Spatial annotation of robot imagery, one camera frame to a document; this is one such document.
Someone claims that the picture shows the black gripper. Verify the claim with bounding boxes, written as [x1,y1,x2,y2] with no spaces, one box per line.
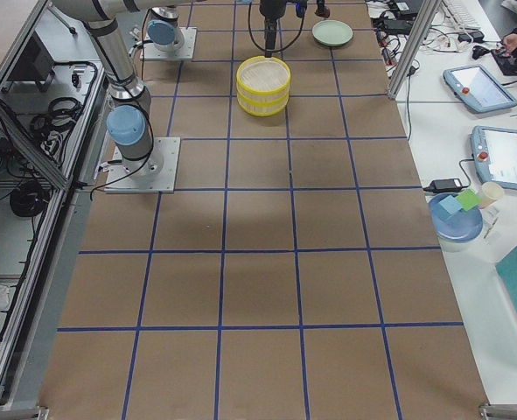
[259,0,287,57]
[315,0,330,18]

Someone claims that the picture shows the yellow steamer layer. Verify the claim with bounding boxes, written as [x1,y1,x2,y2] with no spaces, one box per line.
[235,56,291,102]
[237,93,290,117]

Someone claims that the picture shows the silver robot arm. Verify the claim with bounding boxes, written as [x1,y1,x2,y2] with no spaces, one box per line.
[53,0,185,113]
[146,0,308,57]

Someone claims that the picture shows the light green plate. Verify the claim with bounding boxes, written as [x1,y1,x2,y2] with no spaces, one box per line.
[312,20,353,47]

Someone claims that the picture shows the upper blue teach pendant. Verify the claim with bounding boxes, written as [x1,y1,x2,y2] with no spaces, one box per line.
[443,65,517,114]

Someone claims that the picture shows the blue teach pendant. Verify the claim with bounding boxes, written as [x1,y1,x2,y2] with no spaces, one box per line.
[443,65,517,114]
[470,126,517,190]

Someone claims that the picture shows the black power adapter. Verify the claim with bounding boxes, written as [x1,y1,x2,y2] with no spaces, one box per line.
[423,178,464,193]

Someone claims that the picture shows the lower blue teach pendant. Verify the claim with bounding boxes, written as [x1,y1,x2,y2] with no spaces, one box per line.
[470,126,517,190]

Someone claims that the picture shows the blue sponge block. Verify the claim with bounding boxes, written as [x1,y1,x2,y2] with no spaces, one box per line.
[438,195,462,217]

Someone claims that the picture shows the green sponge block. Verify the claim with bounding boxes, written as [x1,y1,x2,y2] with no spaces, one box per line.
[455,188,481,212]

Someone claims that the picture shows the cream cup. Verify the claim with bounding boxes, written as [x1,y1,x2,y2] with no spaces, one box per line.
[478,181,505,209]

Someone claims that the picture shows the blue plate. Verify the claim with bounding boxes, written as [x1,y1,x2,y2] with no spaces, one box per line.
[428,193,483,243]

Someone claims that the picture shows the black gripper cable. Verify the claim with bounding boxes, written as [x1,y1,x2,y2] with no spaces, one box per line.
[247,0,306,56]

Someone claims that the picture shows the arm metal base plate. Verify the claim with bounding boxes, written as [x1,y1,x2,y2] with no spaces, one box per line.
[141,27,197,61]
[104,137,181,193]

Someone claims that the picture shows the aluminium frame post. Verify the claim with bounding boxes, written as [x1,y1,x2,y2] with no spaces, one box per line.
[387,0,441,100]

